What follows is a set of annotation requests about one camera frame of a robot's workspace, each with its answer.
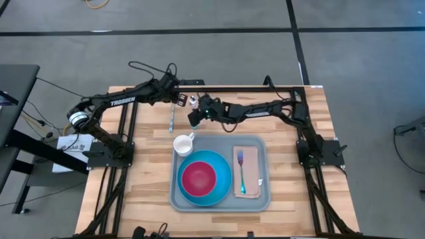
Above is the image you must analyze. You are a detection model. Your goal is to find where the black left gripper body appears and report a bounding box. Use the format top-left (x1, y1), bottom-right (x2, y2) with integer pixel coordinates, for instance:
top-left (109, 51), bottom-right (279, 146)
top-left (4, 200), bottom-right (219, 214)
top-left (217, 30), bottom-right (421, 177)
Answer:
top-left (164, 79), bottom-right (183, 102)

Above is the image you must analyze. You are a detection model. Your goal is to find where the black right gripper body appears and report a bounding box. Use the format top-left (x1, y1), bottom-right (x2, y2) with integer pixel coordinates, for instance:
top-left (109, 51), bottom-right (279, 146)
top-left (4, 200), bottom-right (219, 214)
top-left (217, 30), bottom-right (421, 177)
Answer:
top-left (198, 96), bottom-right (230, 123)

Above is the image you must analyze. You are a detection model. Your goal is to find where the spoon with teal handle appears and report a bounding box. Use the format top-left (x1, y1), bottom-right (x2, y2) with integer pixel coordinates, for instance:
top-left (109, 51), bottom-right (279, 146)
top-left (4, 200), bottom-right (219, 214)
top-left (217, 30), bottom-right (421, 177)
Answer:
top-left (189, 95), bottom-right (199, 131)

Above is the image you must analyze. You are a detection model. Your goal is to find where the knife with teal handle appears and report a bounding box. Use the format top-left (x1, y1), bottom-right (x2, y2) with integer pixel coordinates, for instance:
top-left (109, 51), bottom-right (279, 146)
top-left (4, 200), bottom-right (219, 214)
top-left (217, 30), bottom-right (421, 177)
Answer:
top-left (168, 102), bottom-right (176, 134)

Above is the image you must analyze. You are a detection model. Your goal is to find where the white mug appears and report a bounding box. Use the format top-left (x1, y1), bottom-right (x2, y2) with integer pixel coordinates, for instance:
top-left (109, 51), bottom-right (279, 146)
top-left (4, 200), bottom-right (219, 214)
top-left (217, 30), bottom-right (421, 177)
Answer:
top-left (173, 131), bottom-right (196, 158)

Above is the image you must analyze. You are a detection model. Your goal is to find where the grey plastic tray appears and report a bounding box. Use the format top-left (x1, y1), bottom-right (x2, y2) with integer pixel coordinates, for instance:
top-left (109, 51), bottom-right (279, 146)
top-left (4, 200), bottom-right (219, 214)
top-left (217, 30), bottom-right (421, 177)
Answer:
top-left (169, 134), bottom-right (272, 213)

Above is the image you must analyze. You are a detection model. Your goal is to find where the iridescent fork with teal handle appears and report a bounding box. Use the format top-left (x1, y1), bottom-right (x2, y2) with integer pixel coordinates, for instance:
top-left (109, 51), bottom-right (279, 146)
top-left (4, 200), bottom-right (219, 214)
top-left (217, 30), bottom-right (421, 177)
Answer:
top-left (236, 149), bottom-right (247, 195)

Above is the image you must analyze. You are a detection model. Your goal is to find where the magenta bowl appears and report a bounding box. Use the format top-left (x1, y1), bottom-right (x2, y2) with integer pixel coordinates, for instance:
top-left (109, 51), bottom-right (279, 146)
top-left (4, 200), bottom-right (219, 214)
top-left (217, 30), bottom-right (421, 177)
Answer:
top-left (181, 161), bottom-right (218, 197)

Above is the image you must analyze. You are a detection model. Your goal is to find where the blue round plate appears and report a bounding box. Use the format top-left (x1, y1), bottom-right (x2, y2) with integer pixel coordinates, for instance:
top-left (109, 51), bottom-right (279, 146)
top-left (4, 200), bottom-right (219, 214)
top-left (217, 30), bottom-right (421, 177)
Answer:
top-left (177, 149), bottom-right (233, 207)

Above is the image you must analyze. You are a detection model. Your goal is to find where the light cloth napkin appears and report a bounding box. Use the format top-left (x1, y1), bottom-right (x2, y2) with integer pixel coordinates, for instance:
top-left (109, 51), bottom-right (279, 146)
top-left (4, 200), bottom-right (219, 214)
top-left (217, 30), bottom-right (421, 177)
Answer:
top-left (232, 145), bottom-right (262, 200)

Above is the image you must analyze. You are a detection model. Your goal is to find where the black bar device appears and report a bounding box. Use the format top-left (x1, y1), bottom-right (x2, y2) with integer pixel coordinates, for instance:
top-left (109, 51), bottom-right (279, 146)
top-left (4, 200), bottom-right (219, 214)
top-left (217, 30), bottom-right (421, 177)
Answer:
top-left (178, 78), bottom-right (206, 87)

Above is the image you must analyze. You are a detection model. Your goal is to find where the white printed paper sheet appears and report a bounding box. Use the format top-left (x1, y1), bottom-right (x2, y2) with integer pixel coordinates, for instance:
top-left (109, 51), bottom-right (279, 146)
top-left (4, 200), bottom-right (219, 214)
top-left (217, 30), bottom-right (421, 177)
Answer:
top-left (52, 134), bottom-right (94, 174)

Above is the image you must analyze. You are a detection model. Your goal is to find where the black desk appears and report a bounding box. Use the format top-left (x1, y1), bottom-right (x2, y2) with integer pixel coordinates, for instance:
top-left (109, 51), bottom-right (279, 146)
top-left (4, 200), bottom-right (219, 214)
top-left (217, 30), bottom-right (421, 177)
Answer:
top-left (0, 64), bottom-right (90, 215)

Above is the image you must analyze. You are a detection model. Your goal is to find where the dark screen device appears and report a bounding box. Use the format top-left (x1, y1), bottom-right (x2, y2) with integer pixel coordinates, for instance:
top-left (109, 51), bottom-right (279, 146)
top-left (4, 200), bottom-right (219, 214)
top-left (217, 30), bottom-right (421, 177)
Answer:
top-left (0, 90), bottom-right (20, 107)

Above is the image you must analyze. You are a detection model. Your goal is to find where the grey metal stand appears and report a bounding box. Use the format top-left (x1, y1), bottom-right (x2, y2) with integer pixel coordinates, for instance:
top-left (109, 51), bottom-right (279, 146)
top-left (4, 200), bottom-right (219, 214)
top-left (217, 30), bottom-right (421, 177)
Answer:
top-left (393, 115), bottom-right (425, 137)

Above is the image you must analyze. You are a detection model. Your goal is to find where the black aluminium table frame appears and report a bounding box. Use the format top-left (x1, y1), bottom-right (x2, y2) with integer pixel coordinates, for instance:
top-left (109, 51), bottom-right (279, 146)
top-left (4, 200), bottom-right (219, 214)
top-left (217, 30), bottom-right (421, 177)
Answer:
top-left (71, 84), bottom-right (363, 239)

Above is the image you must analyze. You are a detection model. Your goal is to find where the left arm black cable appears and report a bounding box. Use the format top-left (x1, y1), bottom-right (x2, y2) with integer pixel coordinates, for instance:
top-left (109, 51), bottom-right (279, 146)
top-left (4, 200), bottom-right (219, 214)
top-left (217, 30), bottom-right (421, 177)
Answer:
top-left (127, 60), bottom-right (179, 81)

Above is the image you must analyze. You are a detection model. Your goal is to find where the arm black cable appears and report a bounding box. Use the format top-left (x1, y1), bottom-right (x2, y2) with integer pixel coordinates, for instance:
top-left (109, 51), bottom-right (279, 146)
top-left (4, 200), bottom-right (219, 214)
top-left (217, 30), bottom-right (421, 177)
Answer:
top-left (127, 60), bottom-right (179, 81)
top-left (263, 75), bottom-right (294, 100)

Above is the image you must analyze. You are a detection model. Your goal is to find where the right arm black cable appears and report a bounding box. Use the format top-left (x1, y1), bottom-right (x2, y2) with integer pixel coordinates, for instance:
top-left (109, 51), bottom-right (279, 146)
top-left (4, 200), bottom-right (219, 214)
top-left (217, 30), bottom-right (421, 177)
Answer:
top-left (263, 75), bottom-right (294, 100)

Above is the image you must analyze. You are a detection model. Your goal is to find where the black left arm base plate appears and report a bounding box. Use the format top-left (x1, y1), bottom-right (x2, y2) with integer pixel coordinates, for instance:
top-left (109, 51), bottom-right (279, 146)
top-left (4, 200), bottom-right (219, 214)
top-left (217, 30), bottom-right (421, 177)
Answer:
top-left (86, 141), bottom-right (135, 169)

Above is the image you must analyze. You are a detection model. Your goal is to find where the long black floor cable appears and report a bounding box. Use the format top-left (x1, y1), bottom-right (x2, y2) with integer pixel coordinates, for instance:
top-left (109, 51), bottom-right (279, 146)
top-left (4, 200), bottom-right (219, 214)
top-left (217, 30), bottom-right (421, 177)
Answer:
top-left (35, 77), bottom-right (87, 100)

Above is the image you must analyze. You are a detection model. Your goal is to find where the orange floor cable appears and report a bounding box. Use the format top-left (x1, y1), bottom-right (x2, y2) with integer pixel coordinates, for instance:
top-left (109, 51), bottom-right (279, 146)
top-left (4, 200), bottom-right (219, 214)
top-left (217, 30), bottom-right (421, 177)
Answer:
top-left (84, 0), bottom-right (111, 10)

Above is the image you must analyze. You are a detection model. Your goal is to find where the black clamp with cable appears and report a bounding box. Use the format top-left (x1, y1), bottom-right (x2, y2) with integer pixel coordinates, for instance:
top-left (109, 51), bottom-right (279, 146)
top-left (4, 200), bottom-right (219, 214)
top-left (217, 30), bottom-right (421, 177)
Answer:
top-left (131, 222), bottom-right (171, 239)

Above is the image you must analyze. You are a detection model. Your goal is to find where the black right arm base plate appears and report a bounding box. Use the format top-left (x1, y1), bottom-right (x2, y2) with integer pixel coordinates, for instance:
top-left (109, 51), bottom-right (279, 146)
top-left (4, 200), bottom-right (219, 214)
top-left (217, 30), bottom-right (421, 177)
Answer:
top-left (296, 139), bottom-right (348, 167)

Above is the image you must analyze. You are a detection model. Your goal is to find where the yellow cable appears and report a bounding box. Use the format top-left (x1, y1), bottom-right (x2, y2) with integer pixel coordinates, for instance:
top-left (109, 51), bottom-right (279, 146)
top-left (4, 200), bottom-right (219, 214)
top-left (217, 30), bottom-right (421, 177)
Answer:
top-left (19, 112), bottom-right (72, 136)

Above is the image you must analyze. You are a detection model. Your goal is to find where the thin black floor cable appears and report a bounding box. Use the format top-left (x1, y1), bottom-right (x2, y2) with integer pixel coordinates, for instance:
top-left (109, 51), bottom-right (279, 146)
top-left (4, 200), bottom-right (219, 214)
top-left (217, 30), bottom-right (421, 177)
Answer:
top-left (0, 181), bottom-right (88, 208)

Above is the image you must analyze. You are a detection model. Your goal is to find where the curved black floor cable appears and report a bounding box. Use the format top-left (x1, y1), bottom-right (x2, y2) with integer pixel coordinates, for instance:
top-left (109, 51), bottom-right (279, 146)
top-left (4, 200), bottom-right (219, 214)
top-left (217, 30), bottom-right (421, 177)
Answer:
top-left (392, 127), bottom-right (425, 176)

